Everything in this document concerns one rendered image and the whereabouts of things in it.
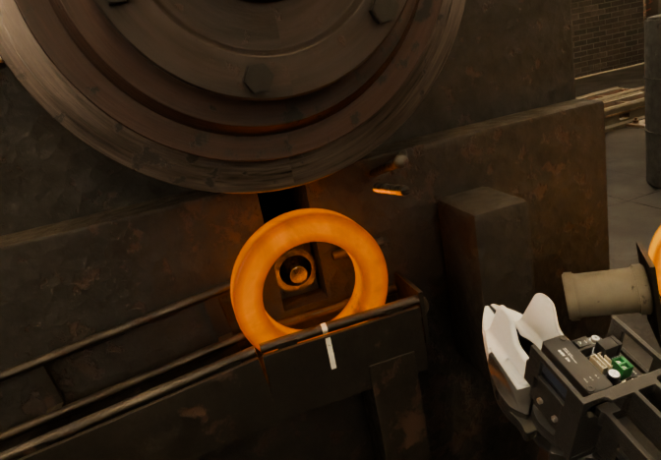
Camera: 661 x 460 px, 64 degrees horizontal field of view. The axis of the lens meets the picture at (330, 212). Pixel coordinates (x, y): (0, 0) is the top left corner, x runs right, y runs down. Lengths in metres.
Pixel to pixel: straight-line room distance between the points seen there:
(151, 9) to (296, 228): 0.27
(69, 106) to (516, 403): 0.45
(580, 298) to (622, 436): 0.33
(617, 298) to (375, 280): 0.28
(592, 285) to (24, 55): 0.64
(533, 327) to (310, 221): 0.25
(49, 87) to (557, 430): 0.49
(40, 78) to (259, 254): 0.26
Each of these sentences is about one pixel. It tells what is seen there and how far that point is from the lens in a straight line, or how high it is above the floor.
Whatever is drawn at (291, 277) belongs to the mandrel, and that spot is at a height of 0.74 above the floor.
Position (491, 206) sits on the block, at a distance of 0.65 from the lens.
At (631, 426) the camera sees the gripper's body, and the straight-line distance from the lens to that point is 0.40.
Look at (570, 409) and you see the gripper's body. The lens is 0.39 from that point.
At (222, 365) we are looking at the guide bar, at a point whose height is 0.71.
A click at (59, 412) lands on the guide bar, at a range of 0.71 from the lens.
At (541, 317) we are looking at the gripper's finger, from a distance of 0.48.
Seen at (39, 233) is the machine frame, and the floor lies 0.87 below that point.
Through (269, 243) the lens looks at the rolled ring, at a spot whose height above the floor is 0.82.
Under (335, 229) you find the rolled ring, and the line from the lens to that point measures 0.59.
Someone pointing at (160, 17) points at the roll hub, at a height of 1.05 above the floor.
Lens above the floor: 1.00
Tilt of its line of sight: 16 degrees down
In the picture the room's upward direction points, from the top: 11 degrees counter-clockwise
